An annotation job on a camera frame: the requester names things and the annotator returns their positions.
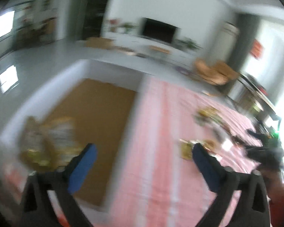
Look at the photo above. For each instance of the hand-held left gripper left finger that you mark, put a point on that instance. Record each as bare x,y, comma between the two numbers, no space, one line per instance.
82,167

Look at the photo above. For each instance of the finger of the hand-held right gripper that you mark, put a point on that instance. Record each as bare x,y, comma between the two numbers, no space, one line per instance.
258,134

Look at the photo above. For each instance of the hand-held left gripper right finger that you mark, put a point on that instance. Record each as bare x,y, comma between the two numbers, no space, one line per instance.
203,165

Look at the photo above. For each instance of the orange chicken snack packet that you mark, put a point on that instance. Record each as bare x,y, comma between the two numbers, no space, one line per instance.
187,150

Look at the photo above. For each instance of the white-sided cardboard box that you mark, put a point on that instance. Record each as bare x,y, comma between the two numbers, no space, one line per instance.
97,123

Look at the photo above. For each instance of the person's right hand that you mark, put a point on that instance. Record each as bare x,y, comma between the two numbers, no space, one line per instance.
281,198

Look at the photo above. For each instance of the yellow snack packet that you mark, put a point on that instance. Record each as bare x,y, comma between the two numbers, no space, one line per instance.
209,115

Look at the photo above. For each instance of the pink striped tablecloth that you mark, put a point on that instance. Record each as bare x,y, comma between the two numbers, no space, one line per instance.
156,146

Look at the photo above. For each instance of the tan snack packet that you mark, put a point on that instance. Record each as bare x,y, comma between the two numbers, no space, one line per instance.
35,132

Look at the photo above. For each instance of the orange lounge chair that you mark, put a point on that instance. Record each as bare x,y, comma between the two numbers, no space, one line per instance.
215,72

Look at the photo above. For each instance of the beige standing air conditioner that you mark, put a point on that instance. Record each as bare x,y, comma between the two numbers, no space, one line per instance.
228,41

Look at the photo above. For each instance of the brown cardboard box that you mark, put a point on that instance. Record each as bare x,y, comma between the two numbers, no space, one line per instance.
99,42

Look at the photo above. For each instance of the white television cabinet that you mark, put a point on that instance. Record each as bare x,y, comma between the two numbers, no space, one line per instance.
137,42

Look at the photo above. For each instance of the black television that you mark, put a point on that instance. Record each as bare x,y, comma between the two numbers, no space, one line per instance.
158,30

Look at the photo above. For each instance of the green plant in vase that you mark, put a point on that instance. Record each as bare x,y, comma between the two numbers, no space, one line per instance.
129,28

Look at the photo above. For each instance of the bright window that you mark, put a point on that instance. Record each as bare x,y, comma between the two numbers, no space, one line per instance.
3,26

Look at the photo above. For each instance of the red wall decoration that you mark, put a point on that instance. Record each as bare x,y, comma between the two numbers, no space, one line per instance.
256,48

